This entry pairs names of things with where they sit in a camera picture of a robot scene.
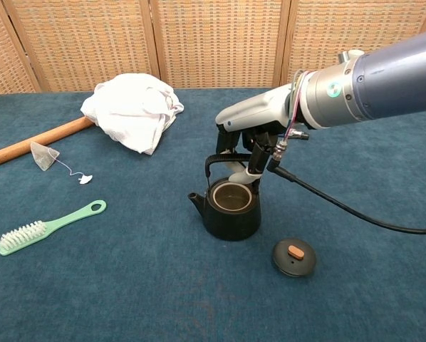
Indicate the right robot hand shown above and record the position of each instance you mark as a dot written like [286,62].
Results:
[255,108]

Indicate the black cast iron teapot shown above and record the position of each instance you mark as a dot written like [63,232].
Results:
[234,224]

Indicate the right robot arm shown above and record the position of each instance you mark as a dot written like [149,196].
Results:
[377,85]

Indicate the woven bamboo folding screen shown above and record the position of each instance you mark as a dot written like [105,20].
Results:
[216,42]

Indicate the crumpled white cloth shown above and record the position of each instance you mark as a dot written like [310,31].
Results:
[127,110]

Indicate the black lid with wooden knob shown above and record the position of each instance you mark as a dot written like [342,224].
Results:
[300,266]

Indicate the mint green scrub brush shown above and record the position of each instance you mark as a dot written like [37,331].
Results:
[67,217]

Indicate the wooden rolling pin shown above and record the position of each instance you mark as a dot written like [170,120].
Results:
[38,139]

